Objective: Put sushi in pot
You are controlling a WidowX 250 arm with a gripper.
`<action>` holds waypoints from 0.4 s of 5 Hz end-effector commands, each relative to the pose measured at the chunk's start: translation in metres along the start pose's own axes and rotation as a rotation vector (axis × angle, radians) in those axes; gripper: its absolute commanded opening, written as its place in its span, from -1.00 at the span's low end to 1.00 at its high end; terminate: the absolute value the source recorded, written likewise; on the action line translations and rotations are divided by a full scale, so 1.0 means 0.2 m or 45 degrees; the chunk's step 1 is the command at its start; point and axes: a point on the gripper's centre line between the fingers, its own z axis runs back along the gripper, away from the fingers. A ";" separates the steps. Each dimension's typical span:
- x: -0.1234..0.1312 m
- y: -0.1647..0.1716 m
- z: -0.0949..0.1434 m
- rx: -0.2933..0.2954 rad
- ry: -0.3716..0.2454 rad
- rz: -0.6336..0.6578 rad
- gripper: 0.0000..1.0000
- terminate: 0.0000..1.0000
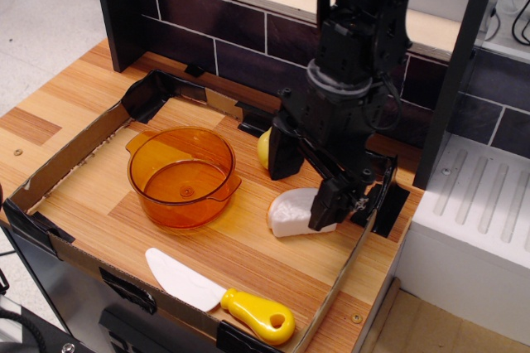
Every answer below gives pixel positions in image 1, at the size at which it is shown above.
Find black cables in background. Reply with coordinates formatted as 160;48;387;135
484;0;530;46

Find white drainboard sink unit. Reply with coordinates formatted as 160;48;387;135
397;136;529;344

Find orange transparent plastic pot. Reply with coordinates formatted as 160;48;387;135
126;127;242;229

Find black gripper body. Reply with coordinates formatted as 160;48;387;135
272;65;398;198

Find dark tiled backsplash shelf unit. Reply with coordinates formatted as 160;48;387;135
100;0;505;188

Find toy knife yellow handle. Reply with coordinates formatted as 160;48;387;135
145;248;296;346

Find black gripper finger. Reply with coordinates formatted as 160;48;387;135
268;123;305;181
309;178;363;231

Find cardboard fence with black tape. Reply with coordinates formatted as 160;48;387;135
1;70;414;352

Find yellow toy potato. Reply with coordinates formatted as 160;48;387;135
257;128;272;169

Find white toy sushi piece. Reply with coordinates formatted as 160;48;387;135
267;187;336;238

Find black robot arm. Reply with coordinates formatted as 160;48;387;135
268;0;412;231

